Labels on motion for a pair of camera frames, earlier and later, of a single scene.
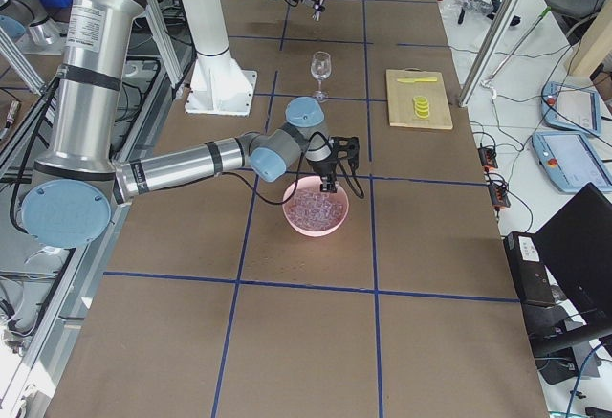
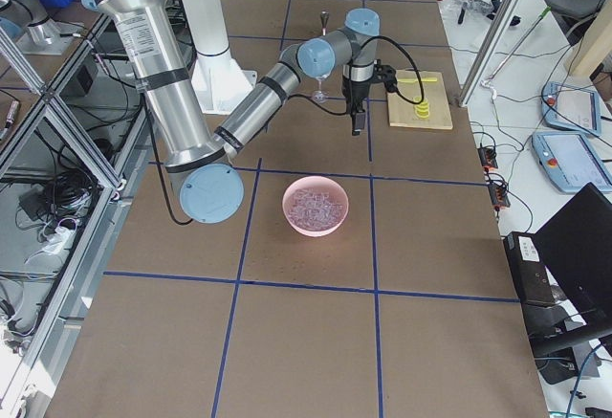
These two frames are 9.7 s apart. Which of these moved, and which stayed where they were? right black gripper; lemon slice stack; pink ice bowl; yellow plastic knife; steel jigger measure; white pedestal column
Moved: steel jigger measure; right black gripper
Stayed: white pedestal column; yellow plastic knife; pink ice bowl; lemon slice stack
